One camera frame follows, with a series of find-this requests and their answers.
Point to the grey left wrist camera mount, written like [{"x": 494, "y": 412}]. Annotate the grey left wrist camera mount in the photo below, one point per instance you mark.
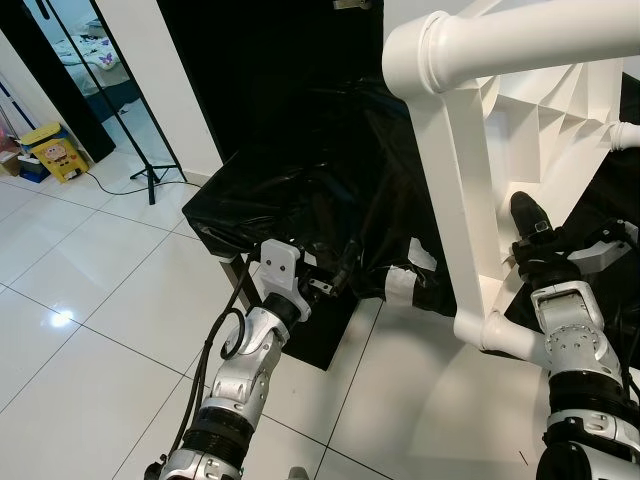
[{"x": 283, "y": 275}]

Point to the black tripod stand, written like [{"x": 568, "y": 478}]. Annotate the black tripod stand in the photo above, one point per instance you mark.
[{"x": 150, "y": 170}]

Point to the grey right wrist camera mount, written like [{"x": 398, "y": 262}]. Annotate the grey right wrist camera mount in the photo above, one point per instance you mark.
[{"x": 610, "y": 248}]

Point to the yellow cartoon print box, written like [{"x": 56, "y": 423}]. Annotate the yellow cartoon print box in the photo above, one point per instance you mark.
[{"x": 55, "y": 155}]

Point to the black glass door frame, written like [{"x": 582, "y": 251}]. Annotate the black glass door frame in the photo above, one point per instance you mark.
[{"x": 55, "y": 90}]

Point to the white work table frame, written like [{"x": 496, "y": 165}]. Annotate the white work table frame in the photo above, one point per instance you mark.
[{"x": 410, "y": 282}]

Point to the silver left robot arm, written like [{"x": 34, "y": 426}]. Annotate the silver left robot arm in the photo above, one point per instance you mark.
[{"x": 235, "y": 390}]

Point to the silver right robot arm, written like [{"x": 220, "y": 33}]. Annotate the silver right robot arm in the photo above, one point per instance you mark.
[{"x": 580, "y": 390}]

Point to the black shiny table cover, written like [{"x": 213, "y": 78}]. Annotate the black shiny table cover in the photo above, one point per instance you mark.
[{"x": 300, "y": 200}]

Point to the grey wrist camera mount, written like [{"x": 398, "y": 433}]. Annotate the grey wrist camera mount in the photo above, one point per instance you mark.
[
  {"x": 610, "y": 248},
  {"x": 283, "y": 275}
]

